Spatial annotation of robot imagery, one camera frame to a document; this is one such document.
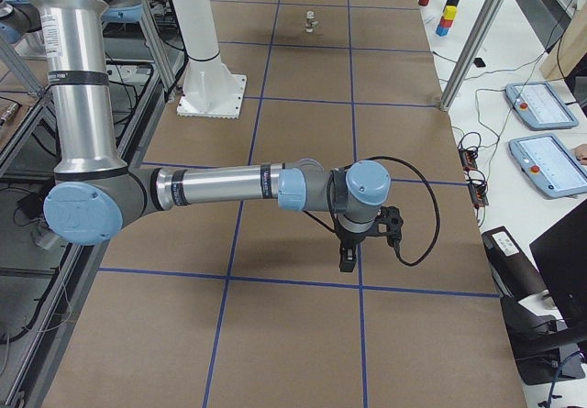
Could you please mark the lower orange circuit board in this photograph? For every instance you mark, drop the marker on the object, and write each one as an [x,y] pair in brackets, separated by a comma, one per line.
[478,194]

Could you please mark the aluminium frame post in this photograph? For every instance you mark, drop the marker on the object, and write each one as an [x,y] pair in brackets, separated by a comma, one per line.
[479,31]

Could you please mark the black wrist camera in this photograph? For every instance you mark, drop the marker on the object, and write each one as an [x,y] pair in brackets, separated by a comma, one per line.
[388,223]

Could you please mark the teach pendant tablet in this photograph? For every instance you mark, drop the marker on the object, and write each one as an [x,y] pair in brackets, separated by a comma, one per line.
[549,165]
[539,106]

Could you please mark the blue block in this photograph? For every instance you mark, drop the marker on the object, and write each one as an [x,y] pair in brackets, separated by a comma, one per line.
[442,31]

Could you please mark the near teach pendant tablet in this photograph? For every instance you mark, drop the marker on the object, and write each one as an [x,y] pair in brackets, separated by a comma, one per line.
[549,165]

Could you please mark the orange circuit board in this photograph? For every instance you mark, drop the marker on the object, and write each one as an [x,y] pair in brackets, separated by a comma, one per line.
[478,194]
[468,158]

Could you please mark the far teach pendant tablet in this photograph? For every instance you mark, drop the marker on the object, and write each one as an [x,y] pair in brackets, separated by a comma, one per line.
[539,106]

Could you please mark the upper orange circuit board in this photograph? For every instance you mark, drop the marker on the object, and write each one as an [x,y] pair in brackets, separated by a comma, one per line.
[468,158]

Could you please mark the wooden board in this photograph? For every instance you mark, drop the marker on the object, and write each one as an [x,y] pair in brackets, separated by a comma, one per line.
[570,49]

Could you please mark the black monitor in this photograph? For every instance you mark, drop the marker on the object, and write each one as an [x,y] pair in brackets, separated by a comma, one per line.
[560,255]

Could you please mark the brown paper table mat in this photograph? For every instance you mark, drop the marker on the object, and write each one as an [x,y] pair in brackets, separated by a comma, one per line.
[243,305]

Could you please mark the small black box device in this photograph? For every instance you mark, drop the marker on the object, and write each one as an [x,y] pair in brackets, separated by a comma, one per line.
[479,62]

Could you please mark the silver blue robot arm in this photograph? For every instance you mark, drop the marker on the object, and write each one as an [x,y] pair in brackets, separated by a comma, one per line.
[20,20]
[96,194]

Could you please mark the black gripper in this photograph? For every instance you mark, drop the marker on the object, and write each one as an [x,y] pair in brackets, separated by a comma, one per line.
[349,239]

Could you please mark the yellow block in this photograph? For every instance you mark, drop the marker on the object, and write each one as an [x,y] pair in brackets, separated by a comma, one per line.
[449,13]

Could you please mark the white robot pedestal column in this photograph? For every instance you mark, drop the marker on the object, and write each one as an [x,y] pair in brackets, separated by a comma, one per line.
[209,88]

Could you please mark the red block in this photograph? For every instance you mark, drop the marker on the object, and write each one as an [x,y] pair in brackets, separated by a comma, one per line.
[445,23]

